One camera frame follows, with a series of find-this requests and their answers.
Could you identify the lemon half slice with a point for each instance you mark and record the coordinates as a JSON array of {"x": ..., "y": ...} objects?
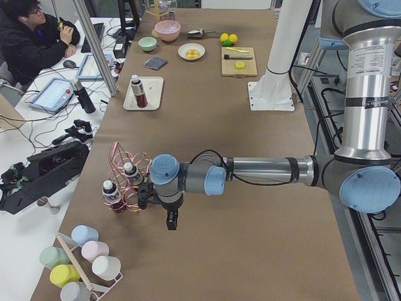
[{"x": 239, "y": 65}]

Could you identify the grey folded cloth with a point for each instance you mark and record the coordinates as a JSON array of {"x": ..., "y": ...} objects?
[{"x": 155, "y": 63}]

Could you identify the white plate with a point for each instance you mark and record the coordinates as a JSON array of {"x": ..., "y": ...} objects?
[{"x": 182, "y": 50}]

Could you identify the white cup rack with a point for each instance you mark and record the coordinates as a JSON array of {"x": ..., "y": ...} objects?
[{"x": 97, "y": 290}]

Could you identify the green lime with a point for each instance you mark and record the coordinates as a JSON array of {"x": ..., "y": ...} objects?
[{"x": 227, "y": 43}]

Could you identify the glazed twisted donut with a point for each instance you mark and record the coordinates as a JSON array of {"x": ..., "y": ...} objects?
[{"x": 192, "y": 54}]

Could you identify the tea bottle in rack rear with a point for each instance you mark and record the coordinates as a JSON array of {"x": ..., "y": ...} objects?
[{"x": 132, "y": 174}]

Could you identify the aluminium frame post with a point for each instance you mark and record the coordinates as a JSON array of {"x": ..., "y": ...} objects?
[{"x": 97, "y": 52}]

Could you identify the yellow cup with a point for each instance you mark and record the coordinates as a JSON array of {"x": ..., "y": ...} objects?
[{"x": 63, "y": 274}]

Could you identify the metal scoop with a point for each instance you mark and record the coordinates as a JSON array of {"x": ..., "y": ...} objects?
[{"x": 199, "y": 33}]

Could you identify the grey cup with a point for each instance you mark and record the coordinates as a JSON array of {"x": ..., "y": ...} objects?
[{"x": 75, "y": 291}]

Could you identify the pink bowl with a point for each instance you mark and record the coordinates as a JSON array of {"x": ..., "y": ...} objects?
[{"x": 168, "y": 30}]

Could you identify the person in black jacket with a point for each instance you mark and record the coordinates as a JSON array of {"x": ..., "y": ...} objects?
[{"x": 32, "y": 40}]

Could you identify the white cup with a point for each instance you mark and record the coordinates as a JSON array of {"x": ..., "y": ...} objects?
[{"x": 106, "y": 267}]

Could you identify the yellow plastic knife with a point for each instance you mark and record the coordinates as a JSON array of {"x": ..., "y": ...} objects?
[{"x": 237, "y": 50}]

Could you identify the yellow lemon far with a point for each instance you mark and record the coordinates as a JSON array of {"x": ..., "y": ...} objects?
[{"x": 233, "y": 38}]

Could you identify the blue cup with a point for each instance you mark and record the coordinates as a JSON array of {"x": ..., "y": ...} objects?
[{"x": 82, "y": 234}]

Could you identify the tea bottle in rack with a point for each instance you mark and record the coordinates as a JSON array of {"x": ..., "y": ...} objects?
[
  {"x": 112, "y": 196},
  {"x": 132, "y": 174}
]

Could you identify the teach pendant tablet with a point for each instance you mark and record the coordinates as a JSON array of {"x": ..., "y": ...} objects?
[
  {"x": 54, "y": 96},
  {"x": 88, "y": 70}
]

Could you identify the yellow lemon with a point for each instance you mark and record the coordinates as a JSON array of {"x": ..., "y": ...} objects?
[
  {"x": 233, "y": 38},
  {"x": 224, "y": 37}
]

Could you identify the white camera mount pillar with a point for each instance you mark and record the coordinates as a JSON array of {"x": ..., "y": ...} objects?
[{"x": 273, "y": 90}]

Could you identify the mint green bowl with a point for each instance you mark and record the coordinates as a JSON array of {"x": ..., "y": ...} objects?
[{"x": 147, "y": 44}]

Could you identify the wooden mug tree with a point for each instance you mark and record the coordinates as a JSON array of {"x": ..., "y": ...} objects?
[{"x": 161, "y": 9}]

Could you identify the tea bottle on tray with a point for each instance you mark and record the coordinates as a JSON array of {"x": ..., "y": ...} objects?
[{"x": 138, "y": 91}]

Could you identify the far teach pendant tablet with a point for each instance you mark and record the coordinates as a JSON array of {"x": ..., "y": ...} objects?
[{"x": 88, "y": 70}]

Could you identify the yellow lemon near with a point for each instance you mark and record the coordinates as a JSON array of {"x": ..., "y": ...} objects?
[{"x": 224, "y": 37}]

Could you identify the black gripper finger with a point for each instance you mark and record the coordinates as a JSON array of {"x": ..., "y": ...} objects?
[{"x": 172, "y": 219}]

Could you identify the black thermos bottle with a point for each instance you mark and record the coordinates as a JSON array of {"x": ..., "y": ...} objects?
[{"x": 82, "y": 95}]

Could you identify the near teach pendant tablet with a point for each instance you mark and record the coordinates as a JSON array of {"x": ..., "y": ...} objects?
[{"x": 54, "y": 96}]

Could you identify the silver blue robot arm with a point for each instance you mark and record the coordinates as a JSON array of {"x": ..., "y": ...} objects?
[{"x": 358, "y": 173}]

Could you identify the copper wire bottle rack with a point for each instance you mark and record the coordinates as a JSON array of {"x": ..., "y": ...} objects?
[{"x": 117, "y": 157}]

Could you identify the black power adapter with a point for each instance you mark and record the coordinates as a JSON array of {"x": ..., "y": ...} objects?
[{"x": 121, "y": 47}]

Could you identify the wooden cutting board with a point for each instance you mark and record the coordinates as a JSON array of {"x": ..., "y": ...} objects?
[{"x": 228, "y": 66}]

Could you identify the tea bottle in rack front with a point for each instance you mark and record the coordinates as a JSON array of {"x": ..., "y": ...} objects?
[{"x": 112, "y": 196}]

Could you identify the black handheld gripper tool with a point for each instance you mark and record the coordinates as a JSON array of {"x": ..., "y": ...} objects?
[{"x": 81, "y": 130}]

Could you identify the black device housing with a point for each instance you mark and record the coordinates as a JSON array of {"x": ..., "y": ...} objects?
[{"x": 47, "y": 173}]

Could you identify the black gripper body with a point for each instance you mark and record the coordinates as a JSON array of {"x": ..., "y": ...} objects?
[{"x": 169, "y": 209}]

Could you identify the black computer mouse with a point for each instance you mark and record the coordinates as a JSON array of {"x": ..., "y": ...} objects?
[{"x": 69, "y": 64}]

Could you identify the pink cup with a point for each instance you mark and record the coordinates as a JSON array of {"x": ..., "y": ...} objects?
[{"x": 93, "y": 249}]

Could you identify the green cup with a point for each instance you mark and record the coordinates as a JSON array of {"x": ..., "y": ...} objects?
[{"x": 52, "y": 256}]

